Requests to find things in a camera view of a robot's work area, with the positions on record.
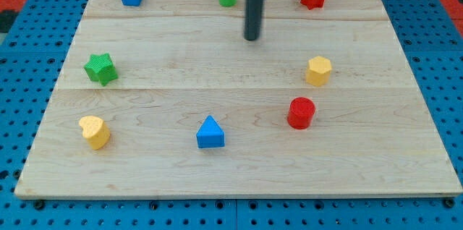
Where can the yellow heart block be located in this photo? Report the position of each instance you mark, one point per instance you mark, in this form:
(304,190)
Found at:
(95,131)

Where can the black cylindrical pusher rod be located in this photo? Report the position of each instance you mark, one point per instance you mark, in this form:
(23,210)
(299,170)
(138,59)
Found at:
(253,19)

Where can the green star block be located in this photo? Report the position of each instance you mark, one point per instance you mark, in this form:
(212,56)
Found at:
(100,68)

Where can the yellow hexagon block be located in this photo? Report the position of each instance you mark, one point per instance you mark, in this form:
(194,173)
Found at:
(318,71)

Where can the red cylinder block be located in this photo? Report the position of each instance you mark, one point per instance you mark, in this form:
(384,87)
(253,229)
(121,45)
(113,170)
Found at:
(301,112)

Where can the wooden board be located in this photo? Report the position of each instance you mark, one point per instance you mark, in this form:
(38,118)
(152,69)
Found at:
(180,61)

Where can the blue triangle block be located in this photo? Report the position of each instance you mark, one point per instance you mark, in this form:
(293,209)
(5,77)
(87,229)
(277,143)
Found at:
(210,134)

